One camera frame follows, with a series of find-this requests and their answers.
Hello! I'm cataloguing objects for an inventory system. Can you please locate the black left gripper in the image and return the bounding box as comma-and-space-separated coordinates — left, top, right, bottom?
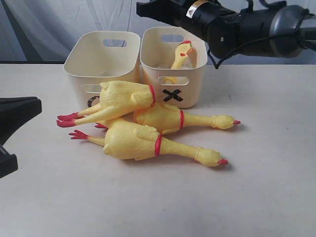
0, 97, 42, 178

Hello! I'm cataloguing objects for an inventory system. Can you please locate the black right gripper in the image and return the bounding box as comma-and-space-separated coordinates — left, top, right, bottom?
136, 0, 190, 30

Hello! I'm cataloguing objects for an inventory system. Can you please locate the headless yellow rubber chicken body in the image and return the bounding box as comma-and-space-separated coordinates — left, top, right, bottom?
56, 80, 156, 127

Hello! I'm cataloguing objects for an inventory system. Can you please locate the whole rubber chicken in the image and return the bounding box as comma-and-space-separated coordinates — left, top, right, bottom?
96, 103, 240, 135
69, 124, 229, 167

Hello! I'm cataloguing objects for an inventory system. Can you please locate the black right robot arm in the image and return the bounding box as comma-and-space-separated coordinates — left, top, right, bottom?
136, 0, 316, 60

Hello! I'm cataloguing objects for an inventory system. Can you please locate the cream bin marked X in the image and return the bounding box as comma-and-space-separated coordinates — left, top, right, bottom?
140, 27, 207, 108

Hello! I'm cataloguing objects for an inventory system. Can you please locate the cream bin marked O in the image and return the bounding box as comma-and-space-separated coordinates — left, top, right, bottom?
64, 31, 141, 110

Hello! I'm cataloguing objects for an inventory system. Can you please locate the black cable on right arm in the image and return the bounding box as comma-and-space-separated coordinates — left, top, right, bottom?
208, 32, 316, 70

